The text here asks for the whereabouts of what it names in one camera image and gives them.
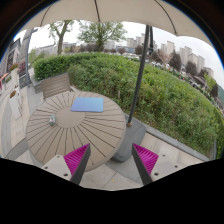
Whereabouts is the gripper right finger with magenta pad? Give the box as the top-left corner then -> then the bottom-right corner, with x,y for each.
132,143 -> 180,185

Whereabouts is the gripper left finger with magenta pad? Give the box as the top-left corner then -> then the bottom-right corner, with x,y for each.
42,144 -> 91,185

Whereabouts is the small computer mouse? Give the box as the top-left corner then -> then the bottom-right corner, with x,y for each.
49,115 -> 56,126

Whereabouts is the grey umbrella base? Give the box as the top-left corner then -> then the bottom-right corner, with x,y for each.
112,118 -> 146,163

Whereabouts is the round slatted patio table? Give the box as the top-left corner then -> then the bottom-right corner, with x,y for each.
26,91 -> 126,171

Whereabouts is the green hedge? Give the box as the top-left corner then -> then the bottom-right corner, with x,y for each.
34,53 -> 224,155

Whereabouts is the grey slatted patio chair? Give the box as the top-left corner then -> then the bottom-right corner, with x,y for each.
41,73 -> 72,100

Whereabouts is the dark umbrella pole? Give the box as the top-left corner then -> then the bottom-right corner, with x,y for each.
127,25 -> 150,127

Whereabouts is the beige patio umbrella canopy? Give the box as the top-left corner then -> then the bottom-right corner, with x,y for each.
21,0 -> 212,46

